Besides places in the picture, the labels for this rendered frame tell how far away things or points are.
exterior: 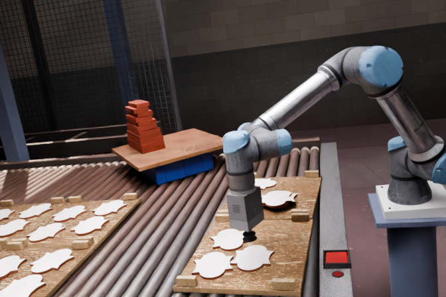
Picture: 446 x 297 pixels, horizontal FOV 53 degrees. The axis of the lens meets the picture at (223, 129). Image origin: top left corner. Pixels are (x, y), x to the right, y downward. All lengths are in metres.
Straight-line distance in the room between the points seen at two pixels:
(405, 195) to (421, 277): 0.32
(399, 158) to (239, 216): 0.66
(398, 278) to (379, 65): 0.87
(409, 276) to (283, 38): 4.78
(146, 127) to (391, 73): 1.30
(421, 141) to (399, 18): 4.86
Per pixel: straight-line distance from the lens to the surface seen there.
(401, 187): 1.72
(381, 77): 1.35
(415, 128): 1.49
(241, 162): 1.21
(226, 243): 1.45
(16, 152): 3.14
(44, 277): 1.55
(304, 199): 1.72
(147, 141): 2.28
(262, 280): 1.27
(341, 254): 1.37
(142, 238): 1.66
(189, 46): 6.48
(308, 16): 6.23
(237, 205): 1.25
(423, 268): 1.84
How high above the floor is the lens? 1.61
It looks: 13 degrees down
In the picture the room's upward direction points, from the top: 8 degrees counter-clockwise
